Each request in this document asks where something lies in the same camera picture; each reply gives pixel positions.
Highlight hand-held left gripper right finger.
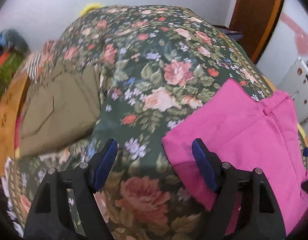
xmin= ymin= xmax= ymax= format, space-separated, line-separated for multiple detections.
xmin=192 ymin=138 xmax=286 ymax=240

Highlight striped patchwork cloth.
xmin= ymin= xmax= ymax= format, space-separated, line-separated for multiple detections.
xmin=24 ymin=40 xmax=59 ymax=83

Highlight pink pants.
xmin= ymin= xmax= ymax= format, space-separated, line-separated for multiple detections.
xmin=162 ymin=79 xmax=308 ymax=235

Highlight orange garment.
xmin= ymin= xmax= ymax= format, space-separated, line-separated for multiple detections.
xmin=0 ymin=74 xmax=31 ymax=178

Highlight green patterned bag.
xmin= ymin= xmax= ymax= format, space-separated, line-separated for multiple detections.
xmin=0 ymin=51 xmax=26 ymax=100

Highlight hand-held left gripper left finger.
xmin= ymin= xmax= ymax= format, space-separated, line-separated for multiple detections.
xmin=24 ymin=138 xmax=119 ymax=240

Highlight olive green pants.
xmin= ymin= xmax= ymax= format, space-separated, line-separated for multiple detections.
xmin=18 ymin=60 xmax=102 ymax=159

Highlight pile of colourful clothes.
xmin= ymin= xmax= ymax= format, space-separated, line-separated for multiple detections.
xmin=0 ymin=29 xmax=31 ymax=58

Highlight white appliance with stickers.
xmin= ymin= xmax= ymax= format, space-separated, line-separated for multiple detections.
xmin=276 ymin=57 xmax=308 ymax=124

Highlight dark floral blanket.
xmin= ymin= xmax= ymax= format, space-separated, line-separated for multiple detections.
xmin=4 ymin=5 xmax=308 ymax=240

